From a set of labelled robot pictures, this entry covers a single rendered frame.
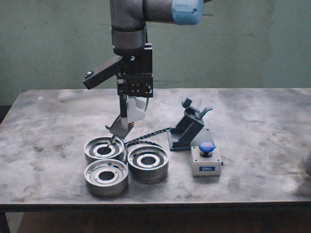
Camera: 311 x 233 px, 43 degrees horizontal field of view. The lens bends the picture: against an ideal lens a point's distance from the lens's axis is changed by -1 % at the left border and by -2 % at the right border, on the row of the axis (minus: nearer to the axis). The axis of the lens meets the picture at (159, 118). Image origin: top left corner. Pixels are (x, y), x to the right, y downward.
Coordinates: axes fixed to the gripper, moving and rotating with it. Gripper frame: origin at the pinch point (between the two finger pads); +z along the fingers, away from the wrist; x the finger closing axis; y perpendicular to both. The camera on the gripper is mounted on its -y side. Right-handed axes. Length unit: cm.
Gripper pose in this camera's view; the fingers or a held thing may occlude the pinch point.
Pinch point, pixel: (123, 123)
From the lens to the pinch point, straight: 99.6
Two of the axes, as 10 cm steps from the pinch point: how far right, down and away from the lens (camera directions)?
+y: 10.0, -0.4, 0.5
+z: 0.0, 8.6, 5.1
